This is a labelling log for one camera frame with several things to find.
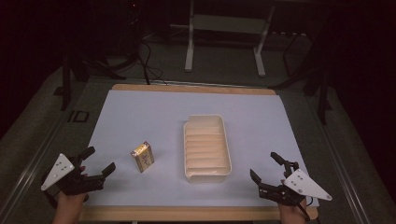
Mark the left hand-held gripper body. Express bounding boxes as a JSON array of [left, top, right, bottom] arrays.
[[40, 153, 105, 197]]

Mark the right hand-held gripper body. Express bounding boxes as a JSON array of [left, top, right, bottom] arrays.
[[257, 168, 333, 208]]

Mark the yellow patterned box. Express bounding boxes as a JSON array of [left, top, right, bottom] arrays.
[[130, 141, 155, 174]]

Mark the cream ribbed plastic tray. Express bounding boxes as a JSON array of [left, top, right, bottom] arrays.
[[182, 114, 233, 185]]

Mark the person's left hand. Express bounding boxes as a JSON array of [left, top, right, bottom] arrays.
[[54, 165, 92, 217]]

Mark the person's right hand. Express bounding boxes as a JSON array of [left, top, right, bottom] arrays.
[[277, 178, 308, 224]]

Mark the white paper table cover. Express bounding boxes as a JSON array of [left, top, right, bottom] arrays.
[[83, 89, 320, 208]]

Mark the black tripod stand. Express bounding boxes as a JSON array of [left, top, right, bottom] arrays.
[[53, 0, 148, 112], [269, 0, 340, 127]]

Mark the white metal stand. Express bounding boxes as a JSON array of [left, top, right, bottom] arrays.
[[169, 0, 276, 78]]

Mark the black cable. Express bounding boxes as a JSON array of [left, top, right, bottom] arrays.
[[297, 195, 316, 222], [136, 40, 169, 86]]

